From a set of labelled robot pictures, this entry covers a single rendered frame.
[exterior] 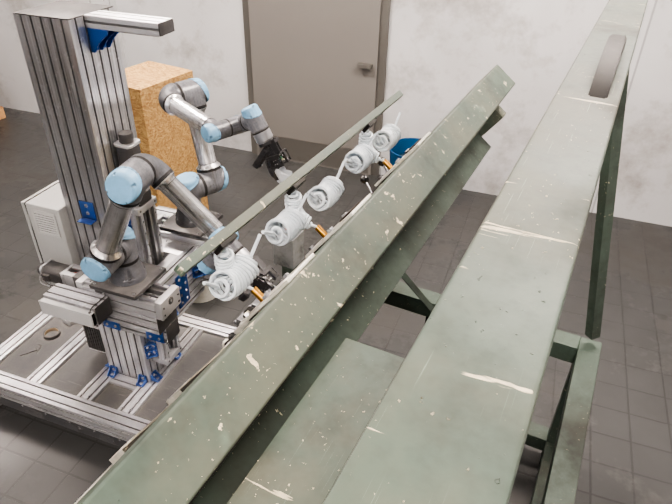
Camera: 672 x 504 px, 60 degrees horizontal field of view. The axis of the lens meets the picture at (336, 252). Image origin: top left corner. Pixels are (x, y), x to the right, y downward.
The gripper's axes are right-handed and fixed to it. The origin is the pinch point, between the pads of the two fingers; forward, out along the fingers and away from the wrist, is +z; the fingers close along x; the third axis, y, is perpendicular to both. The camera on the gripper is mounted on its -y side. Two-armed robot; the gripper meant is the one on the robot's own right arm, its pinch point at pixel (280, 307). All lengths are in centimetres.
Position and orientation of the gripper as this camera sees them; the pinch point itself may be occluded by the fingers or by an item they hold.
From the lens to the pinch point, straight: 208.0
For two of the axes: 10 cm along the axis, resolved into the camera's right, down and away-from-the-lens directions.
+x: -5.5, 5.0, 6.7
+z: 6.9, 7.3, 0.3
